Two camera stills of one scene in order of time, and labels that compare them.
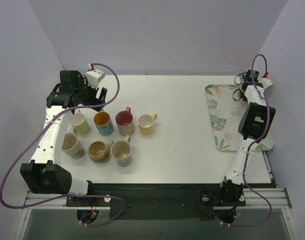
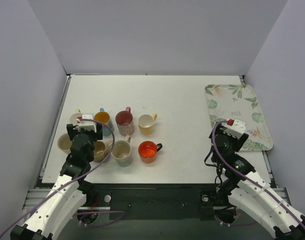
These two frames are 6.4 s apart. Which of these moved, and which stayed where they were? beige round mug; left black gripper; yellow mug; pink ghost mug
Moved: left black gripper
Stayed: beige round mug; yellow mug; pink ghost mug
